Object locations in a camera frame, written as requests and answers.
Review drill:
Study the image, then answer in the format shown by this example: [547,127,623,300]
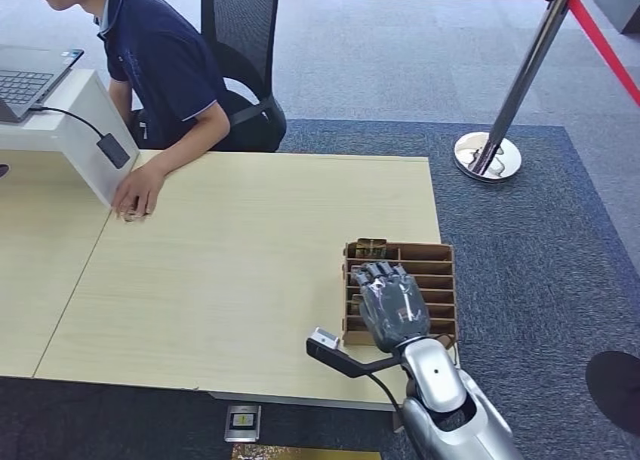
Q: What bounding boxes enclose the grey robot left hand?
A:
[349,261,432,354]

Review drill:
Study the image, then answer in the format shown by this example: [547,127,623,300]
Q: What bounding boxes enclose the person's hand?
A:
[110,161,167,222]

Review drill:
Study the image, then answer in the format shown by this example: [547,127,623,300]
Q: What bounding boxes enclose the dark patterned card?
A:
[355,237,389,260]

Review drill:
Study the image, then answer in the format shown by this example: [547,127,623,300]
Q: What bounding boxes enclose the cardboard card holder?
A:
[341,238,459,350]

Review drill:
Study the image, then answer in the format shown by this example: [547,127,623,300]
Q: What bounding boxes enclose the person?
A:
[29,0,232,223]

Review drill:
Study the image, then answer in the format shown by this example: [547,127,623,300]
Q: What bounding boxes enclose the black power adapter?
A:
[96,132,131,171]

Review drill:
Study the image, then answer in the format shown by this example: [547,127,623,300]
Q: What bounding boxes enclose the white desk riser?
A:
[0,68,141,211]

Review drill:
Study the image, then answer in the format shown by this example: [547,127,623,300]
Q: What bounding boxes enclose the gold patterned panel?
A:
[230,442,383,460]

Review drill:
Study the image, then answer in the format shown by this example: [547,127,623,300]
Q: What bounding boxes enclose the grey laptop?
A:
[0,44,85,124]

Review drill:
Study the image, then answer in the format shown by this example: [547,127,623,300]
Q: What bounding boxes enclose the black mesh office chair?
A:
[199,0,288,154]

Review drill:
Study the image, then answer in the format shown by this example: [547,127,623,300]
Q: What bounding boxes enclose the metal floor socket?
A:
[223,403,263,444]

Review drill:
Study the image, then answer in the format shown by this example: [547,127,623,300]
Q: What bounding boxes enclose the black round disc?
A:
[585,350,640,438]

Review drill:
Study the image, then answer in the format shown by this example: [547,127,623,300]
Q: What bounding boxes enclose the red barrier belt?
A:
[568,0,640,108]

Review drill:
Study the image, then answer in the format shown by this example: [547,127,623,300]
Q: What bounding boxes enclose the grey box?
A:
[585,0,640,36]

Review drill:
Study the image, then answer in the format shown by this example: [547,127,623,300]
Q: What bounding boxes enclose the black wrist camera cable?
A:
[366,370,407,422]

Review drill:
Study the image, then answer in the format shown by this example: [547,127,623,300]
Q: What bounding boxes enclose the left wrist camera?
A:
[305,326,404,381]

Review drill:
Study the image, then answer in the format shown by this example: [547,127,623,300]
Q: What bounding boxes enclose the black laptop cable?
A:
[29,103,107,142]

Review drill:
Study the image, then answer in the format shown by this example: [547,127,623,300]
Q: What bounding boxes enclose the chrome stanchion post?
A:
[453,0,586,183]

